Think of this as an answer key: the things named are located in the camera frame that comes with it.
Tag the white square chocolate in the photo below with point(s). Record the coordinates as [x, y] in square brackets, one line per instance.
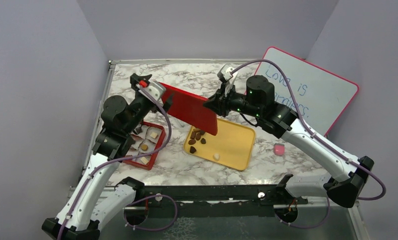
[154, 135]

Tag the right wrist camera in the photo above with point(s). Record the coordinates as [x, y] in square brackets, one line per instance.
[227, 78]

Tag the round caramel chocolate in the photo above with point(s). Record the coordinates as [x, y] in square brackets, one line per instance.
[144, 147]

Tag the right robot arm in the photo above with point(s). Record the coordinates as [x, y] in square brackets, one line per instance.
[346, 173]

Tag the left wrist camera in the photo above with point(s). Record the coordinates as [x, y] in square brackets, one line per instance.
[152, 90]

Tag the black mounting rail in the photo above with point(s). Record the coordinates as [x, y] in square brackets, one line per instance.
[210, 201]

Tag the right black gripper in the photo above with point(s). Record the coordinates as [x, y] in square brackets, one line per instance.
[218, 102]

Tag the dark round chocolate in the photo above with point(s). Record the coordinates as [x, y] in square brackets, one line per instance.
[192, 150]

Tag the pink framed whiteboard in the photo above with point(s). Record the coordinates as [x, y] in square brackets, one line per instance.
[320, 96]

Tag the red compartment box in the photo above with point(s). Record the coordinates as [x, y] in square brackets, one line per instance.
[147, 137]

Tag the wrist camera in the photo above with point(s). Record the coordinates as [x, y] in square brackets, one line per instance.
[227, 78]
[152, 90]

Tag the white chocolate bar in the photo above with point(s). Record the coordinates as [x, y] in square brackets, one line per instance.
[144, 160]

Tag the yellow plastic tray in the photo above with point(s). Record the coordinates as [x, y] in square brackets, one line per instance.
[233, 142]

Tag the pink eraser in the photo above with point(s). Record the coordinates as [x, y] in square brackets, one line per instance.
[279, 149]

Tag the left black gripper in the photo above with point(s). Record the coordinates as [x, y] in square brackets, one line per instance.
[165, 107]

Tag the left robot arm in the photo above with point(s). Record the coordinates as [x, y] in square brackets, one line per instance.
[82, 218]

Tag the red box lid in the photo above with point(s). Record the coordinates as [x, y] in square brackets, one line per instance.
[188, 107]

